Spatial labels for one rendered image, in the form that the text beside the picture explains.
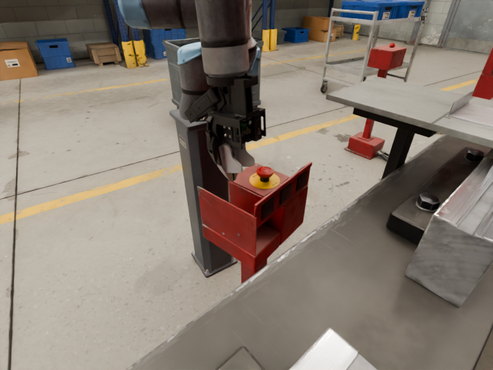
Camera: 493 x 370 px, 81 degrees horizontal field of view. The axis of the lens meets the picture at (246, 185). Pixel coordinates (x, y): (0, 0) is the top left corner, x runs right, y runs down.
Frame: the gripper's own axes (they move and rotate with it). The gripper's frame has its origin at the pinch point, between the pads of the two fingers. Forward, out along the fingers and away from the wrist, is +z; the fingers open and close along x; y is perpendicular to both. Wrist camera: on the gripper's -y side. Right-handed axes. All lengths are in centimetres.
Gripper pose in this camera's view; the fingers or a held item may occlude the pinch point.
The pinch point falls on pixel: (229, 174)
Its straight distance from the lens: 60.2
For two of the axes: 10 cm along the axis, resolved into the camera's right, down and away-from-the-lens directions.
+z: 0.7, 8.5, 5.2
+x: 6.4, -4.4, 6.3
